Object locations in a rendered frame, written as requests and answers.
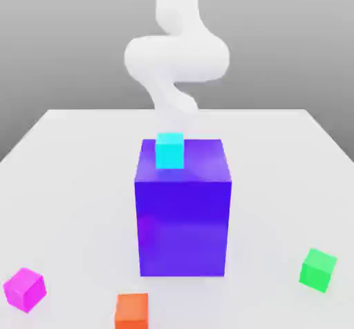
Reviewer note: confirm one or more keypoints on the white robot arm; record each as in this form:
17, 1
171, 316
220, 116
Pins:
177, 55

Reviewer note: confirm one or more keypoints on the small cyan cube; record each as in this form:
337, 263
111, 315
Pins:
169, 152

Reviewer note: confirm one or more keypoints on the small orange cube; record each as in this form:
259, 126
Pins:
132, 311

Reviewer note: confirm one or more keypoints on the small green cube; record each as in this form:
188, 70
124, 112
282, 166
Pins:
317, 271

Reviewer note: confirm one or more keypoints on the small magenta cube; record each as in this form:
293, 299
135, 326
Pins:
25, 290

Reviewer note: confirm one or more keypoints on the large purple box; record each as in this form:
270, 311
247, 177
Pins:
182, 224

